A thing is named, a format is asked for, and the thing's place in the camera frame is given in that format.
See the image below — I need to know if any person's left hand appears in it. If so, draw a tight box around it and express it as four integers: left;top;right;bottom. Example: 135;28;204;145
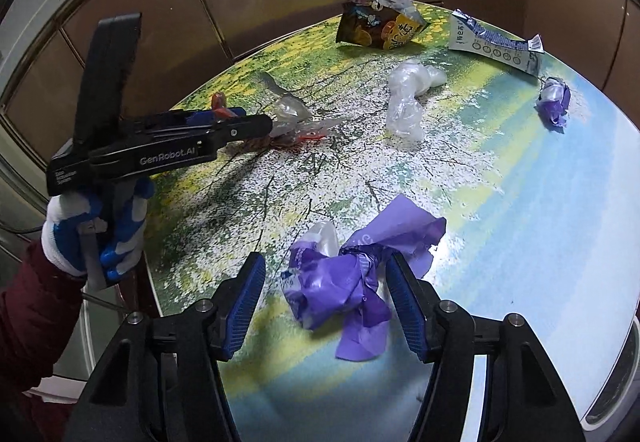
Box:
41;177;156;284

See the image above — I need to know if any purple plastic bag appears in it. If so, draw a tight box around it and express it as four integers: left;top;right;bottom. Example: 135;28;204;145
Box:
281;194;447;363

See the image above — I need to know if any small purple wrapper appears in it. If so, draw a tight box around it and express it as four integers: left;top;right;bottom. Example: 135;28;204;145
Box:
535;76;572;132

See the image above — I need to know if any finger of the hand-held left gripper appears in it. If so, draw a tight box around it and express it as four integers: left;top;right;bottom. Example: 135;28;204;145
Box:
207;114;274;148
186;106;247;125

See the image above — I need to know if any brown orange snack packet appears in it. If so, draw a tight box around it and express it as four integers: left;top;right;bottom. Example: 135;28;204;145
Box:
336;0;432;52

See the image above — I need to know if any clear red-printed plastic bag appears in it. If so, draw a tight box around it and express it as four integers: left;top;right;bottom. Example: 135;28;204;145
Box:
210;91;347;154

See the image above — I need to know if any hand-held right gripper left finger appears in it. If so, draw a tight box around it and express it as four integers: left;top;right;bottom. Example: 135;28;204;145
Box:
67;252;267;442

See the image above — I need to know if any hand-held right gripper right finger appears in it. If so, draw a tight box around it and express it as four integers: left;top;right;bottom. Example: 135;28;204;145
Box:
385;253;586;442

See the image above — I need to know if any person's left forearm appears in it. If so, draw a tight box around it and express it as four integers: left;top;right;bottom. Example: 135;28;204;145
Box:
0;239;90;442

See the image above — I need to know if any white blue paper wrapper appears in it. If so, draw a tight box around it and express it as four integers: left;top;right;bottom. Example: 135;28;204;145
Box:
447;8;546;73

